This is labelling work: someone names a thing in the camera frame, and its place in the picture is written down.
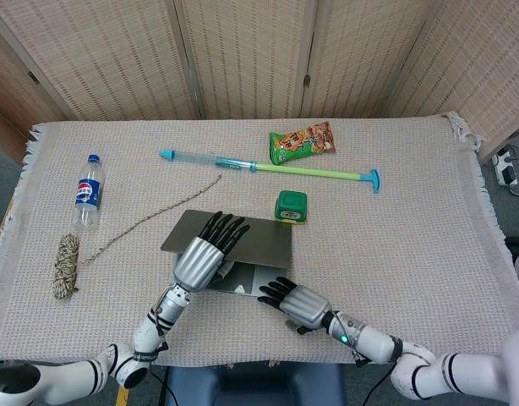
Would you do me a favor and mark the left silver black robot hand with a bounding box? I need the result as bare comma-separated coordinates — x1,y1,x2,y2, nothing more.
172,211,251,294

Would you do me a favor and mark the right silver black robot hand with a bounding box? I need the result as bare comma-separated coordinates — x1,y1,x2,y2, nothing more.
257,277,333,336

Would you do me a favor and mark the silver laptop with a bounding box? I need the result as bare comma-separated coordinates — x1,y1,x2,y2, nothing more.
161,210,294,300

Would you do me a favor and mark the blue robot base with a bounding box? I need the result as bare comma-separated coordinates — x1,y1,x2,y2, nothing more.
164,362,347,406

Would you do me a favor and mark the beige woven tablecloth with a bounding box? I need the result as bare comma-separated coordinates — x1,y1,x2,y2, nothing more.
0,110,519,368

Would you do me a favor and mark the green plastic box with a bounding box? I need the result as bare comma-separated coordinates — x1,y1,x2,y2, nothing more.
274,189,309,224

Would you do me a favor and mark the blue green toy water pump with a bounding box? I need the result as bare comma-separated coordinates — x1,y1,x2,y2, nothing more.
159,149,382,195

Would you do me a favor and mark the clear Pepsi plastic bottle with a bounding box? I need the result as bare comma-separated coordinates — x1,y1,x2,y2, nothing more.
72,154,106,232

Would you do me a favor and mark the brown white twine bundle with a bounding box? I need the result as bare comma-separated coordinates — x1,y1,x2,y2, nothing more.
52,173,223,301

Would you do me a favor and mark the green orange snack bag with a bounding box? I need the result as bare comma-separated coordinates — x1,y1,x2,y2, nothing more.
268,121,337,167

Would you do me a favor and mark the beige woven folding screen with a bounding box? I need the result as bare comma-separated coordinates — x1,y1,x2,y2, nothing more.
0,0,519,162

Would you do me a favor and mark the white power strip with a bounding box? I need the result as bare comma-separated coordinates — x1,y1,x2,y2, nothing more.
491,145,519,187

